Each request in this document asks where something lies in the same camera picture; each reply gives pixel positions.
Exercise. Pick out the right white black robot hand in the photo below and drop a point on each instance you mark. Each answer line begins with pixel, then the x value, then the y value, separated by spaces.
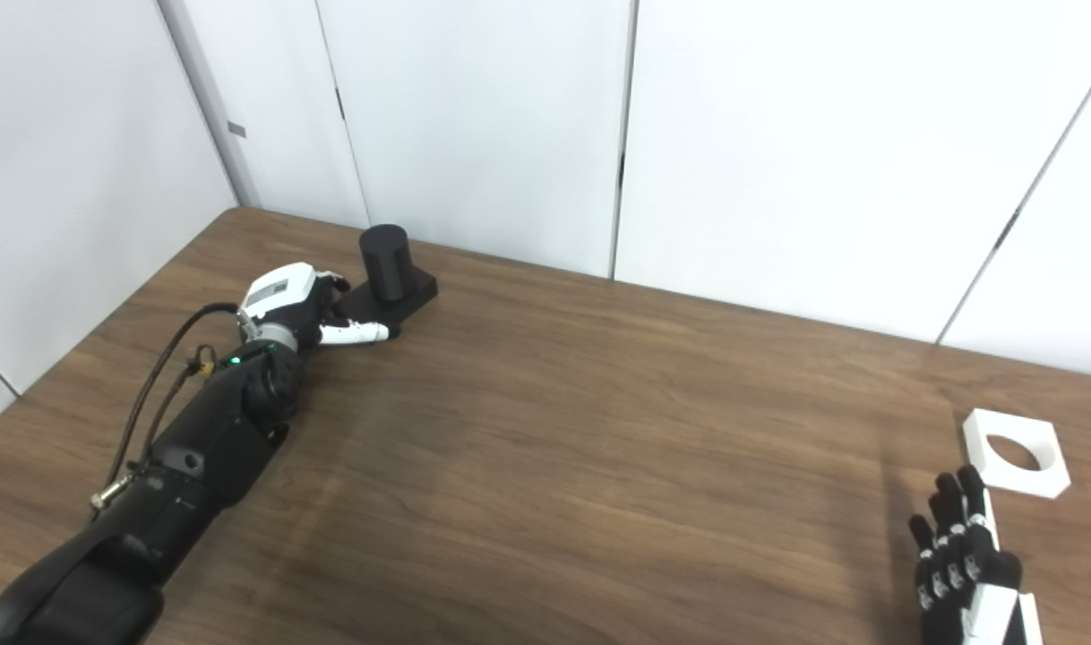
pixel 975 573

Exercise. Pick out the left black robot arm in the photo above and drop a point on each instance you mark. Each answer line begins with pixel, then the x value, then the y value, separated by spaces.
pixel 196 448

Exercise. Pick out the black peg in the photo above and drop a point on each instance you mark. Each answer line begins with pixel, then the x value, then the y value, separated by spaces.
pixel 386 260

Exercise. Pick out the white square piece with hole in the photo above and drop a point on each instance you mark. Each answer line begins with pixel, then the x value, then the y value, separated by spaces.
pixel 1043 479

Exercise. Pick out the gray wall corner post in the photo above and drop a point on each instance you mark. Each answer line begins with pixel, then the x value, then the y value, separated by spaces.
pixel 210 107

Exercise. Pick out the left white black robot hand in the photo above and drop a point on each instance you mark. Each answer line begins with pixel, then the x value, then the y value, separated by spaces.
pixel 281 287

